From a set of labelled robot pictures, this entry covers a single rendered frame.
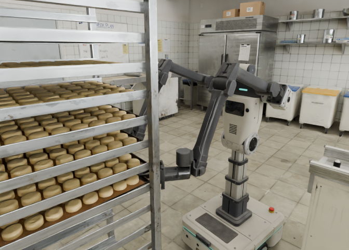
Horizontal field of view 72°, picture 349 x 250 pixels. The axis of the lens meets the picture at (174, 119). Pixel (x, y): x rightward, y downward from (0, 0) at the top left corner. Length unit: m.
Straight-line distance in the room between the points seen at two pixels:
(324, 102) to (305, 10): 1.87
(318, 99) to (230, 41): 1.95
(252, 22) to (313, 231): 4.10
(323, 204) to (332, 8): 4.48
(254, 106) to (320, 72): 4.09
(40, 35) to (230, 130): 1.26
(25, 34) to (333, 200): 1.45
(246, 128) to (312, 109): 3.49
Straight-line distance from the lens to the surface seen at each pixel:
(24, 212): 0.80
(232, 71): 1.06
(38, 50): 4.65
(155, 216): 1.00
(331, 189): 1.48
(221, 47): 5.30
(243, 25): 5.15
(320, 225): 1.60
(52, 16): 1.14
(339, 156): 1.73
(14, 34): 0.68
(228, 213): 1.94
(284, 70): 5.73
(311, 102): 4.98
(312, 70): 5.59
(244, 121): 1.56
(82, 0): 0.73
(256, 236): 1.88
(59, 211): 0.88
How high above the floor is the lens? 1.47
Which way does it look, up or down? 16 degrees down
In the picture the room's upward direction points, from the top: straight up
